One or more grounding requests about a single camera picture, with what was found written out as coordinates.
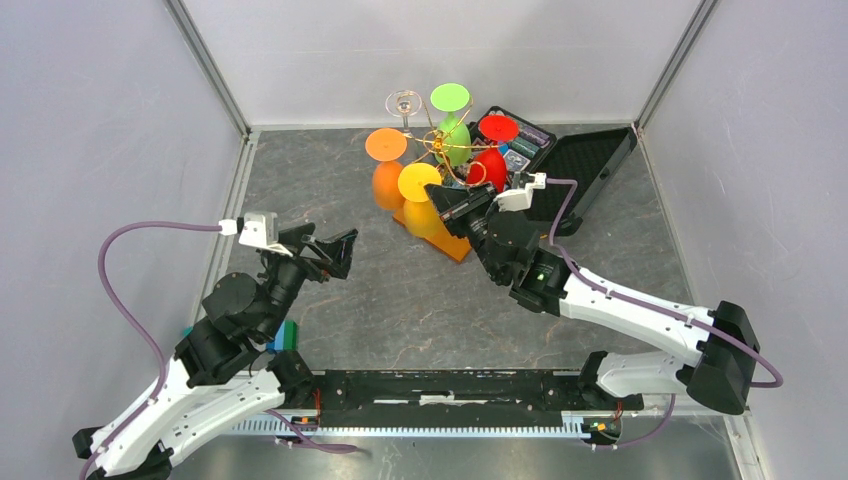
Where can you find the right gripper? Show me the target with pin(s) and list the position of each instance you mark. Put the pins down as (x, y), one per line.
(453, 200)

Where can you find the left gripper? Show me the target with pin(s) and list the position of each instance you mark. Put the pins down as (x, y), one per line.
(337, 250)

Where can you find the yellow wine glass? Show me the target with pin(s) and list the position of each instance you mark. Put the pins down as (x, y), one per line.
(420, 216)

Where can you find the red wine glass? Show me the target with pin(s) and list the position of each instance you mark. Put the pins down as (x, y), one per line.
(489, 165)

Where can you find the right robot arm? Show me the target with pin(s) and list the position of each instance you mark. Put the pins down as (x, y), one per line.
(707, 354)

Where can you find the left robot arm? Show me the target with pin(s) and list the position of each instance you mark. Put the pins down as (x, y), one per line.
(198, 393)

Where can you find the green wine glass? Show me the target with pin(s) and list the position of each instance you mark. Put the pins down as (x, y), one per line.
(453, 98)

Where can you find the orange wine glass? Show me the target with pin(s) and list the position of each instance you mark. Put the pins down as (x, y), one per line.
(386, 146)

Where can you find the clear wine glass back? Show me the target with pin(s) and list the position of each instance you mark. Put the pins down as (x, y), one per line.
(404, 104)

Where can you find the blue green block stack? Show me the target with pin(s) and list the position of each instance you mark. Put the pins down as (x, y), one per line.
(286, 338)

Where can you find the black poker chip case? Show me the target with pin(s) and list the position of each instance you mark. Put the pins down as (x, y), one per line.
(587, 158)

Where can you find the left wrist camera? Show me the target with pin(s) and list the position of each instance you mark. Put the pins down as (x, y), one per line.
(256, 230)

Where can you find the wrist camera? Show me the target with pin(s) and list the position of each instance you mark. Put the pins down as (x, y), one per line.
(519, 196)
(256, 230)

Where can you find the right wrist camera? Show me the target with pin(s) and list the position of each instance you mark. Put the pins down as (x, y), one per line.
(519, 196)

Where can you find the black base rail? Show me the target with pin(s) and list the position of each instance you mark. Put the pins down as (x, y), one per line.
(534, 403)

